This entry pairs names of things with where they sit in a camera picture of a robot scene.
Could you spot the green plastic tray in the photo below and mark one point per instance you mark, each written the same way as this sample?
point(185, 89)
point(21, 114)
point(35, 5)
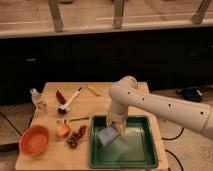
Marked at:
point(134, 149)

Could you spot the dark red sausage toy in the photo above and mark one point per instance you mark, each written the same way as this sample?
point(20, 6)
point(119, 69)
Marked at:
point(60, 97)

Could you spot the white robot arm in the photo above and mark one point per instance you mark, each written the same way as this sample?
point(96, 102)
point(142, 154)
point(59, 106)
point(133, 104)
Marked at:
point(194, 116)

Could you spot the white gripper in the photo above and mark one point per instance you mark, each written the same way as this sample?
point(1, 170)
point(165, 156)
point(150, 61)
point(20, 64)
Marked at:
point(118, 119)

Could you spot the brown grape bunch toy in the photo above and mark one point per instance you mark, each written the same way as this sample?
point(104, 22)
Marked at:
point(74, 139)

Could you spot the blue black device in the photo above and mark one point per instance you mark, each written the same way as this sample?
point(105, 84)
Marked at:
point(191, 94)

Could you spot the clear plastic bottle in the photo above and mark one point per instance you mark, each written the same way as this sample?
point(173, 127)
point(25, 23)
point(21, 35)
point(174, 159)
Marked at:
point(38, 100)

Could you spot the orange bowl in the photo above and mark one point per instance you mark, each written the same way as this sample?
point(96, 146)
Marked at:
point(34, 140)

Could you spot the yellow banana toy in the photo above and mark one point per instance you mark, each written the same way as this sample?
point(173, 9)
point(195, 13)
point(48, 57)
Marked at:
point(94, 90)

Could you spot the metal spoon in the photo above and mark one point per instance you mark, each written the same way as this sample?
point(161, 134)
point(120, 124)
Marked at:
point(65, 121)

